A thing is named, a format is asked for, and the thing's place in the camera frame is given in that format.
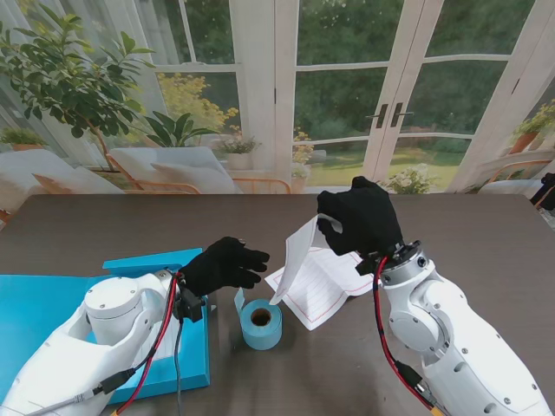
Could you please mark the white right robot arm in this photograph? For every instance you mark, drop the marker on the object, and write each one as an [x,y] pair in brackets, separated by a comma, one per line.
[455,346]

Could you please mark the blue label roll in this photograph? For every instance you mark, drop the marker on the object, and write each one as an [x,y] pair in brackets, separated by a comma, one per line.
[260,340]

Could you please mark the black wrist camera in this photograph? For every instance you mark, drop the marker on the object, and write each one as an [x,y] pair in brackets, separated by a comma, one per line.
[191,305]
[368,264]

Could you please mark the blue file box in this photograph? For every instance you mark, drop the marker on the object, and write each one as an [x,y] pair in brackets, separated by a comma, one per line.
[26,303]

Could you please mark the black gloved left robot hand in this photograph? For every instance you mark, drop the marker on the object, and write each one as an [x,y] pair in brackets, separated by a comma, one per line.
[221,264]

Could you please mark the black stand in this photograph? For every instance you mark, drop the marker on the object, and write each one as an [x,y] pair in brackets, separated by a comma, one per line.
[545,190]

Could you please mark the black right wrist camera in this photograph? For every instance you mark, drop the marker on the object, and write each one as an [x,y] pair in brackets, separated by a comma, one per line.
[368,264]

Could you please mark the printed garden window backdrop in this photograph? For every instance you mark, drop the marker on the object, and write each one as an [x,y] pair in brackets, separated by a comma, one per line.
[347,86]

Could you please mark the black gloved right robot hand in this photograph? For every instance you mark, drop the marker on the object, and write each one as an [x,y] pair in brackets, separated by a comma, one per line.
[368,216]

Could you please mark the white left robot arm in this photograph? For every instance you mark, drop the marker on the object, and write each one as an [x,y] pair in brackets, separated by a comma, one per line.
[86,346]

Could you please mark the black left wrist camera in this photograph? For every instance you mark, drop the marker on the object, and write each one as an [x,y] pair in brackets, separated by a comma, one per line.
[191,305]

